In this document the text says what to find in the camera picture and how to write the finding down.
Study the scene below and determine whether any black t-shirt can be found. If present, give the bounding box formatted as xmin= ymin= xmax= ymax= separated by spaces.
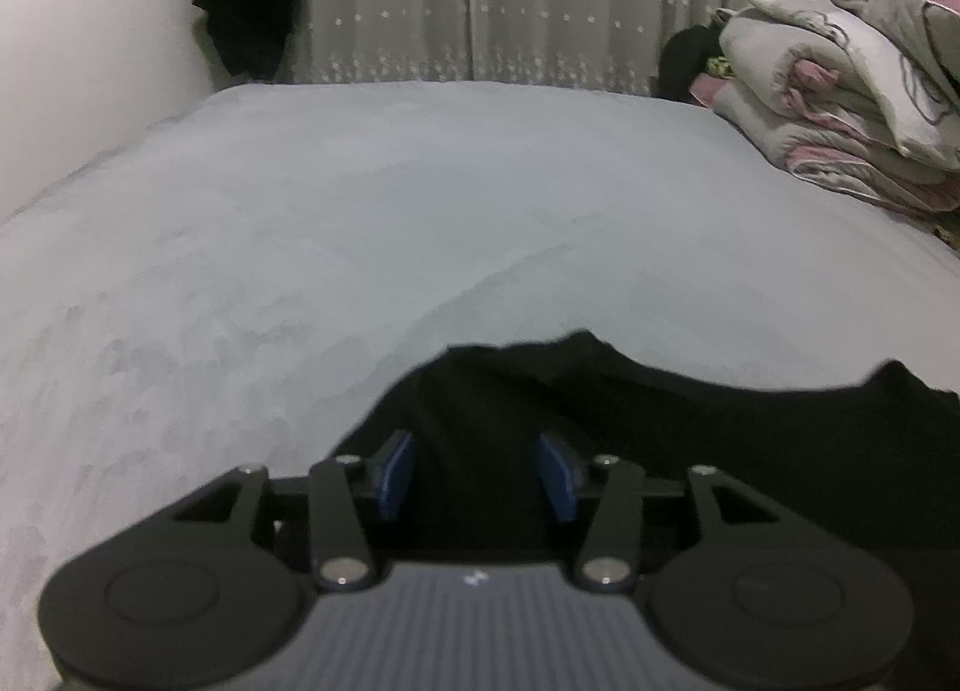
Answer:
xmin=340 ymin=332 xmax=958 ymax=689

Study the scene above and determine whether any grey bed sheet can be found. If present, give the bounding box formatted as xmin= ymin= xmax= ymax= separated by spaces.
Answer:
xmin=2 ymin=83 xmax=958 ymax=689

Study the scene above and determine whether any black item behind duvet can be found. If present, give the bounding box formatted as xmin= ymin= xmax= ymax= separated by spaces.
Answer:
xmin=656 ymin=25 xmax=722 ymax=101

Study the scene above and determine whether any folded floral duvet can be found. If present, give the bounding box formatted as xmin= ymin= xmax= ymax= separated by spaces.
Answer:
xmin=709 ymin=0 xmax=958 ymax=217

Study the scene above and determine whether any pink grey pillow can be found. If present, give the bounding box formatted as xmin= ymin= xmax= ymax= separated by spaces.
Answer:
xmin=830 ymin=0 xmax=960 ymax=103

